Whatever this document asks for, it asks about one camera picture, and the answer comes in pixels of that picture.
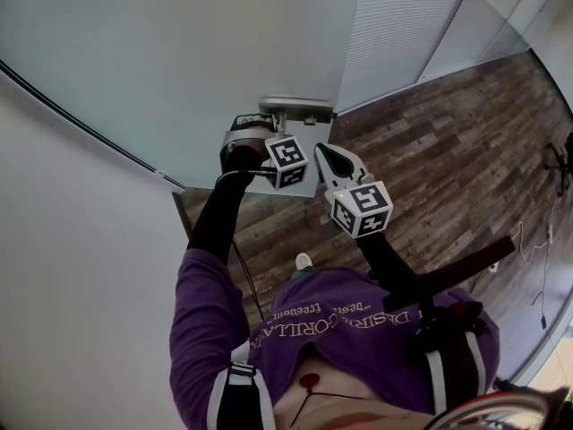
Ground frosted glass door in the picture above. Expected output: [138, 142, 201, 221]
[0, 0, 364, 201]

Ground round eyeglasses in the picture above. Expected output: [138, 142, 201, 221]
[423, 385, 573, 430]

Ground person's right forearm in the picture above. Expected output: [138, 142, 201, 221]
[356, 232, 423, 305]

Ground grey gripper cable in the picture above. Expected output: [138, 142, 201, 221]
[215, 168, 276, 323]

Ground black white harness strap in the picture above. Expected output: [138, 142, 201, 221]
[423, 329, 488, 414]
[205, 342, 275, 430]

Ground grey metal door handle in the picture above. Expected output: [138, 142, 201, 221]
[258, 96, 335, 141]

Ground glass partition with blinds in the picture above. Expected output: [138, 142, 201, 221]
[335, 0, 476, 116]

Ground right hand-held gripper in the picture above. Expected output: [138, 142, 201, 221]
[312, 142, 395, 240]

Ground black adapter cable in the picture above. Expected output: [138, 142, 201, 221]
[531, 238, 555, 331]

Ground frosted glass partition panel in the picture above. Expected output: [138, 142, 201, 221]
[418, 0, 539, 85]

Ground person in purple shirt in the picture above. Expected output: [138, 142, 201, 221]
[168, 247, 501, 430]

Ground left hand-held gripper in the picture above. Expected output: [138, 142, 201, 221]
[218, 113, 311, 191]

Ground red pendant necklace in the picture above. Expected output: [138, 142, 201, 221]
[289, 373, 363, 427]

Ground dark baseboard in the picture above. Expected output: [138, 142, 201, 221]
[171, 189, 199, 242]

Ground person's left forearm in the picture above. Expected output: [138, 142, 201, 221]
[186, 144, 270, 264]

